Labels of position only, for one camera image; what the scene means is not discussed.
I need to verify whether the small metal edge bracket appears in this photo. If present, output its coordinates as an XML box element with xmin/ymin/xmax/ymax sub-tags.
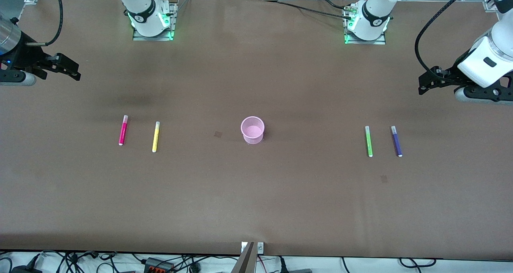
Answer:
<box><xmin>241</xmin><ymin>242</ymin><xmax>265</xmax><ymax>254</ymax></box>

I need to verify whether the purple marker pen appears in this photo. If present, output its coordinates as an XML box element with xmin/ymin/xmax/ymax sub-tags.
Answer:
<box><xmin>391</xmin><ymin>125</ymin><xmax>403</xmax><ymax>158</ymax></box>

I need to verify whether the yellow marker pen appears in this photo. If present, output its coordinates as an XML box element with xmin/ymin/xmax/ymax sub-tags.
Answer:
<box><xmin>152</xmin><ymin>121</ymin><xmax>161</xmax><ymax>153</ymax></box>

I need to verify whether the black power plug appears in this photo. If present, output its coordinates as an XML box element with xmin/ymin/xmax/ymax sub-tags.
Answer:
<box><xmin>279</xmin><ymin>257</ymin><xmax>313</xmax><ymax>273</ymax></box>

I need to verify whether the black orange power strip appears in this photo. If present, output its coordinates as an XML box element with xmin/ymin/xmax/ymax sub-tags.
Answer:
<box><xmin>145</xmin><ymin>258</ymin><xmax>175</xmax><ymax>273</ymax></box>

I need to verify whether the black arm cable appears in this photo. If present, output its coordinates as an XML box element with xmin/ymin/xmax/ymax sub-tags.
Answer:
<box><xmin>415</xmin><ymin>0</ymin><xmax>478</xmax><ymax>79</ymax></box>
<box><xmin>25</xmin><ymin>0</ymin><xmax>65</xmax><ymax>47</ymax></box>

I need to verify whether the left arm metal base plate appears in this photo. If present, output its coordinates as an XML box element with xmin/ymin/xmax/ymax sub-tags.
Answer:
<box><xmin>343</xmin><ymin>6</ymin><xmax>387</xmax><ymax>45</ymax></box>

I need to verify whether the pink marker pen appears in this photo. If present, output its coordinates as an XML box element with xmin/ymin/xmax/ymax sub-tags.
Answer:
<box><xmin>119</xmin><ymin>115</ymin><xmax>129</xmax><ymax>146</ymax></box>

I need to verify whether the thin black table cable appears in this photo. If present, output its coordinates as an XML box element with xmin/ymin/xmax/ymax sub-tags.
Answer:
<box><xmin>259</xmin><ymin>0</ymin><xmax>355</xmax><ymax>20</ymax></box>

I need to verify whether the pink plastic cup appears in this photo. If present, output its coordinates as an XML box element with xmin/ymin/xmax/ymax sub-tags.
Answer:
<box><xmin>240</xmin><ymin>116</ymin><xmax>265</xmax><ymax>145</ymax></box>

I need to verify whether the black looped floor cable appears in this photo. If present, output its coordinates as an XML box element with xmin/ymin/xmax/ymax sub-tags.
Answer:
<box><xmin>399</xmin><ymin>258</ymin><xmax>437</xmax><ymax>273</ymax></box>

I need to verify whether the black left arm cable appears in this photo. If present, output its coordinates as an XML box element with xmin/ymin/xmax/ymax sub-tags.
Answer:
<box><xmin>415</xmin><ymin>0</ymin><xmax>478</xmax><ymax>79</ymax></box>

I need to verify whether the green marker pen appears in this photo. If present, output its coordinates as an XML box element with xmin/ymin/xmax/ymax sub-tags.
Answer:
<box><xmin>365</xmin><ymin>125</ymin><xmax>374</xmax><ymax>158</ymax></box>

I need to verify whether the grey slanted post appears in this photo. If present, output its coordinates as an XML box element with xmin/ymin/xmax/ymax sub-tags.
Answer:
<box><xmin>230</xmin><ymin>242</ymin><xmax>256</xmax><ymax>273</ymax></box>

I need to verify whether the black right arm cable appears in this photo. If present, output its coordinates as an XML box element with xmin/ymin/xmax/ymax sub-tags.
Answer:
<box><xmin>25</xmin><ymin>0</ymin><xmax>65</xmax><ymax>47</ymax></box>

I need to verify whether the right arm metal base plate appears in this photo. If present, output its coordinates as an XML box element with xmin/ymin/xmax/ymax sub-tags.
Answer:
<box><xmin>132</xmin><ymin>1</ymin><xmax>178</xmax><ymax>41</ymax></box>

